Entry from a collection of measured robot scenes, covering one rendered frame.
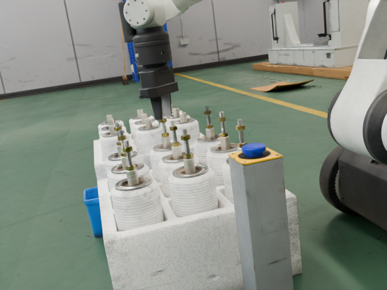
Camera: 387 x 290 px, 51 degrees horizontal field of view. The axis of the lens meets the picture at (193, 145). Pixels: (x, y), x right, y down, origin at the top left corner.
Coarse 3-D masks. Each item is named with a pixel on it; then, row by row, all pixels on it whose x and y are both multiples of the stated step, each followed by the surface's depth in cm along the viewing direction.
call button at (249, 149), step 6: (246, 144) 69; (252, 144) 68; (258, 144) 68; (264, 144) 67; (246, 150) 66; (252, 150) 66; (258, 150) 66; (264, 150) 66; (246, 156) 67; (252, 156) 66; (258, 156) 66
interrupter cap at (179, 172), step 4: (196, 164) 87; (180, 168) 86; (184, 168) 86; (196, 168) 85; (200, 168) 85; (204, 168) 84; (172, 172) 84; (176, 172) 84; (180, 172) 84; (184, 172) 84; (196, 172) 83; (200, 172) 82; (204, 172) 82; (176, 176) 82; (180, 176) 81; (184, 176) 81; (188, 176) 80; (192, 176) 80; (196, 176) 81
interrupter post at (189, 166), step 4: (184, 160) 83; (188, 160) 82; (192, 160) 83; (184, 164) 83; (188, 164) 83; (192, 164) 83; (188, 168) 83; (192, 168) 83; (188, 172) 83; (192, 172) 83
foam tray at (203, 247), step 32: (160, 192) 95; (224, 192) 93; (288, 192) 85; (160, 224) 78; (192, 224) 78; (224, 224) 80; (128, 256) 76; (160, 256) 78; (192, 256) 80; (224, 256) 81; (128, 288) 78; (160, 288) 79; (192, 288) 81; (224, 288) 83
